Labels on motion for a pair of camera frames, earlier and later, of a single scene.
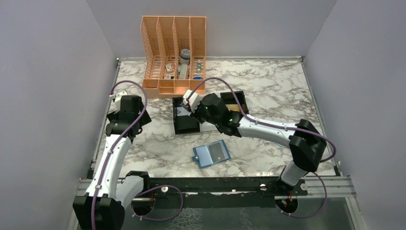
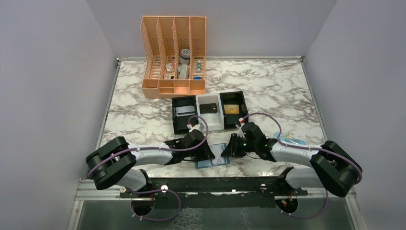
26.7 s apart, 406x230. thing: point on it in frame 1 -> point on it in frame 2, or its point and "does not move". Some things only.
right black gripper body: (201, 114) -> (240, 145)
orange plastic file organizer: (175, 55) does not move
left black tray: (184, 124) does not move
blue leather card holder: (212, 154) does not move
